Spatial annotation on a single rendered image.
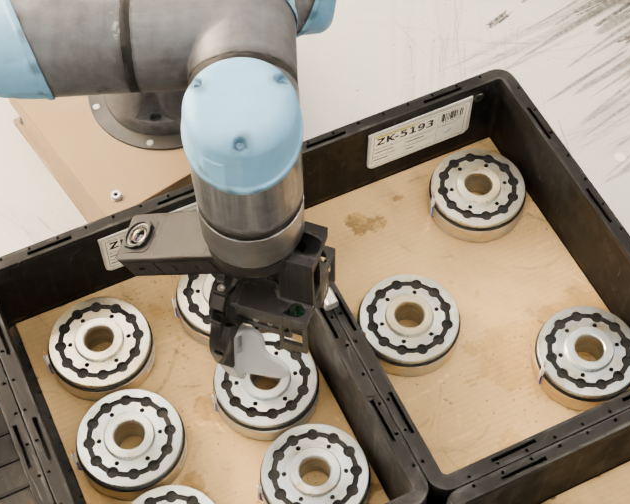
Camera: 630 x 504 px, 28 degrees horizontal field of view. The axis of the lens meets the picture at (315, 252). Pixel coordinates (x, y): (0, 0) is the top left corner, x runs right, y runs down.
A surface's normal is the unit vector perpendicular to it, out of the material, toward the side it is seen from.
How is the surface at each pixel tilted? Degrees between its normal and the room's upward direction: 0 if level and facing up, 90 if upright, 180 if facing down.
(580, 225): 90
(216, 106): 3
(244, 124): 2
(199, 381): 0
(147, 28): 32
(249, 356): 83
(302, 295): 93
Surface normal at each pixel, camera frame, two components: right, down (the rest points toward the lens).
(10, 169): 0.00, -0.53
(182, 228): -0.51, -0.54
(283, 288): -0.33, 0.83
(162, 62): 0.02, 0.62
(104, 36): -0.01, 0.12
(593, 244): -0.90, 0.36
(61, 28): -0.02, -0.09
